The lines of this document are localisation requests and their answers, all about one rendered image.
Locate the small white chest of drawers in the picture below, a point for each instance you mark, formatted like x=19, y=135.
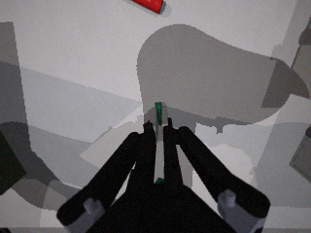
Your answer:
x=297, y=152

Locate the grey drawer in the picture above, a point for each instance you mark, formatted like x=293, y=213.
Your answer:
x=303, y=159
x=299, y=82

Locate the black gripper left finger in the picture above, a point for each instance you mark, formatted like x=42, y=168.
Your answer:
x=82, y=210

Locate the red cylinder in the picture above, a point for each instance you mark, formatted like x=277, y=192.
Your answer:
x=153, y=5

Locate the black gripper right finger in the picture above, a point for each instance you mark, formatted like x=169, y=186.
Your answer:
x=242, y=206

